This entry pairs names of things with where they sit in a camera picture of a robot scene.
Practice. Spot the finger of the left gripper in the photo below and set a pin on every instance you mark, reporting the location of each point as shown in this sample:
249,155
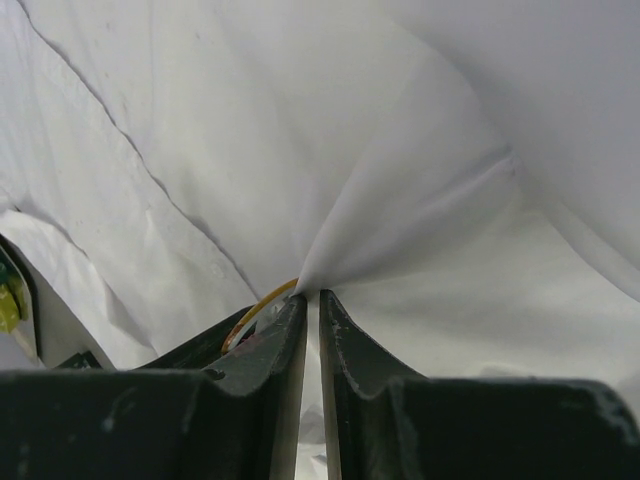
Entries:
202,352

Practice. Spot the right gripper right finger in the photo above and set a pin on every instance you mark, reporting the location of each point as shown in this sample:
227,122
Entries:
384,420

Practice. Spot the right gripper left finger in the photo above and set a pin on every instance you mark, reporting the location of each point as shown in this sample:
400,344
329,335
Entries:
237,418

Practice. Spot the round gold orange brooch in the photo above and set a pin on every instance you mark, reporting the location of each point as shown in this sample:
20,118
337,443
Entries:
256,313

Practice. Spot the white shirt garment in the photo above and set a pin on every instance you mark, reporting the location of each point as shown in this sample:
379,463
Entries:
463,174

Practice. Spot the green polka dot plate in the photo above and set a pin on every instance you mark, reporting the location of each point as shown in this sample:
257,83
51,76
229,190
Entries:
13,302

